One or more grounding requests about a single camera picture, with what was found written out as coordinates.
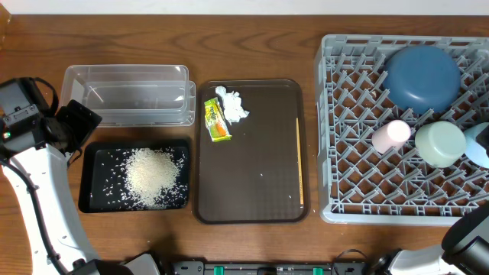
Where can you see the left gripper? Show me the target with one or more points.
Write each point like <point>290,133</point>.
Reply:
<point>84,119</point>

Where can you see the light blue saucer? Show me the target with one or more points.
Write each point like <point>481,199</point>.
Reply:
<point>471,144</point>

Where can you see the mint green bowl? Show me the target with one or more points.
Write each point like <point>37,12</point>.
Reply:
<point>440,143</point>

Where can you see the dark blue plate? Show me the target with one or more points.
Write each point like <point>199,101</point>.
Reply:
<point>422,78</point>

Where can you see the pink white cup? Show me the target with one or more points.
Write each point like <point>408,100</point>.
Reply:
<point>392,135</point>

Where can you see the pile of white rice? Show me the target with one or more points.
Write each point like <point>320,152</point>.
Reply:
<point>151,175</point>

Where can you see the green yellow snack wrapper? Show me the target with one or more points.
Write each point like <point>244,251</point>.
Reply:
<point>215,121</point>

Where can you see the white tissue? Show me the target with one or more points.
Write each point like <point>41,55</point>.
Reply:
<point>233,111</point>

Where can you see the wooden chopstick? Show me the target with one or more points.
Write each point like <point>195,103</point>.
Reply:
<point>299,162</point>

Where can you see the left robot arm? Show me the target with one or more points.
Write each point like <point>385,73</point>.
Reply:
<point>38,140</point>

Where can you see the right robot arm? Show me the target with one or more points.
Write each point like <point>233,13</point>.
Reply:
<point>464,248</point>

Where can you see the black waste tray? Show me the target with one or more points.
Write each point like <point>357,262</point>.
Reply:
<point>103,198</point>

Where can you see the grey dishwasher rack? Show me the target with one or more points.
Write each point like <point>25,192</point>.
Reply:
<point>357,184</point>

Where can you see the clear plastic bin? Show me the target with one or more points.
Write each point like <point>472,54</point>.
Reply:
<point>133,95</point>

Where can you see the brown serving tray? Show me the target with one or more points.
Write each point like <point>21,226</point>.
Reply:
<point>252,178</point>

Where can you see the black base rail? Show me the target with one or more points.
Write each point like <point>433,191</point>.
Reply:
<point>195,267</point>

